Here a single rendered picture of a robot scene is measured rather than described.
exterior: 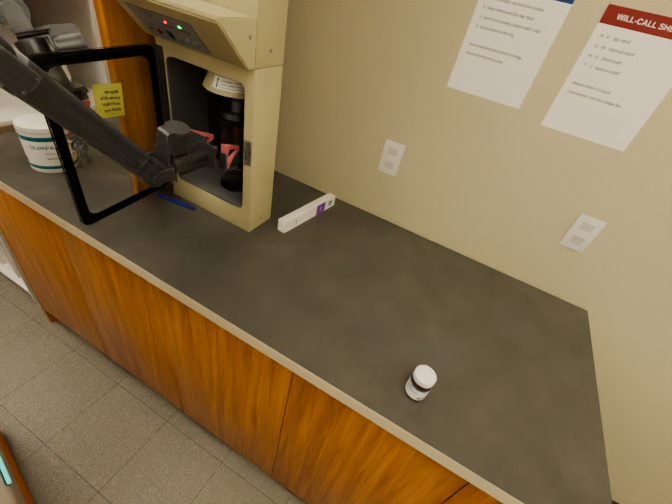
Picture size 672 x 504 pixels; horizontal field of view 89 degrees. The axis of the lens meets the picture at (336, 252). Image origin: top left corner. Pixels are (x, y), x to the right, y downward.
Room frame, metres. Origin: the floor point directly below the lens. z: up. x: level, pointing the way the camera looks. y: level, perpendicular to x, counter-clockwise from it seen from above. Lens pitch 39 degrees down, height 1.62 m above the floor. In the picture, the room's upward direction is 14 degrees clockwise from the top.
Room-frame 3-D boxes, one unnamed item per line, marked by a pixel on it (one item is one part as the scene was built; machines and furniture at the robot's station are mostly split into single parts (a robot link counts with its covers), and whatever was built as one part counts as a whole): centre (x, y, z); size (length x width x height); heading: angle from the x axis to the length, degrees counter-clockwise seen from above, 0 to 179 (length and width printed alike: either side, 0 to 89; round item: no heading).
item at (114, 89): (0.78, 0.61, 1.19); 0.30 x 0.01 x 0.40; 167
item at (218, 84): (0.98, 0.38, 1.34); 0.18 x 0.18 x 0.05
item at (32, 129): (0.94, 1.00, 1.01); 0.13 x 0.13 x 0.15
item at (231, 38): (0.83, 0.45, 1.46); 0.32 x 0.11 x 0.10; 71
